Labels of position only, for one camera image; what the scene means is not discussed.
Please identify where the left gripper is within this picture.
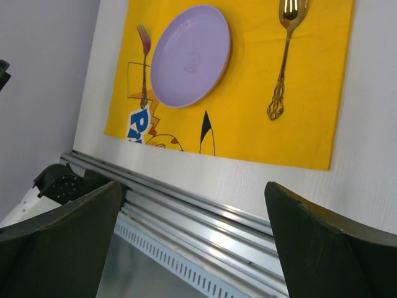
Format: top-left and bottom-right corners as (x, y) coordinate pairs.
(0, 60), (11, 91)

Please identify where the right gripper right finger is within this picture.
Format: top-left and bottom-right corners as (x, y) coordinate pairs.
(264, 182), (396, 297)

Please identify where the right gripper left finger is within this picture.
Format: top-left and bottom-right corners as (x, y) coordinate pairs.
(1, 181), (122, 297)

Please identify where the purple metal fork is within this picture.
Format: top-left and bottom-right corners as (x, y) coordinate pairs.
(136, 24), (151, 109)

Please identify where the yellow cloth placemat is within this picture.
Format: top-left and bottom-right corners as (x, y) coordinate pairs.
(105, 0), (354, 170)

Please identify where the purple plastic plate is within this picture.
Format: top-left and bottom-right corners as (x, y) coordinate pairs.
(150, 5), (231, 108)

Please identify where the gold metal spoon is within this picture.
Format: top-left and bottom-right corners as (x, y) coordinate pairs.
(267, 0), (309, 121)

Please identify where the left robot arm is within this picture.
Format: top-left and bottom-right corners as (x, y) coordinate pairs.
(1, 163), (112, 228)

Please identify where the aluminium mounting rail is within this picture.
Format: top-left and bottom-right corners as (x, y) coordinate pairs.
(60, 152), (288, 297)

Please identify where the slotted cable duct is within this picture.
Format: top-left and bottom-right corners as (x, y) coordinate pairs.
(114, 219), (248, 298)

